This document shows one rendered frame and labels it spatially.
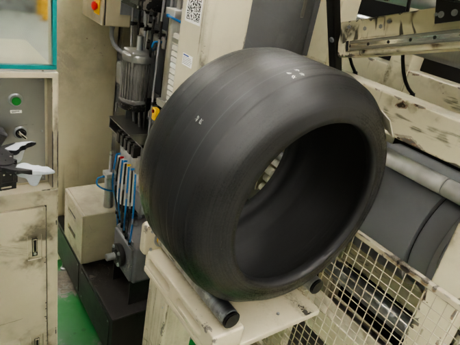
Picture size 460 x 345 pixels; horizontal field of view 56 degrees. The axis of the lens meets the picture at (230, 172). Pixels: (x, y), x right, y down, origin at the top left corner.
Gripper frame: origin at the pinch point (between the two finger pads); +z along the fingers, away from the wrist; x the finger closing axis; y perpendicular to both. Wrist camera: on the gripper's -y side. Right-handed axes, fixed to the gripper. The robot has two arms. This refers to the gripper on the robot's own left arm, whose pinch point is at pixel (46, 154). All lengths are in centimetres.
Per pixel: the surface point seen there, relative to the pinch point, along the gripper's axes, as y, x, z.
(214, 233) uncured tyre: -19, 60, 9
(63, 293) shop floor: 113, -41, 27
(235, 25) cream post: -46, 21, 37
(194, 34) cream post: -41, 16, 29
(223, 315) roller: 7, 63, 18
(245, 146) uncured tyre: -36, 57, 13
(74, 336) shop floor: 109, -12, 21
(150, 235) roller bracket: 10.8, 29.9, 18.3
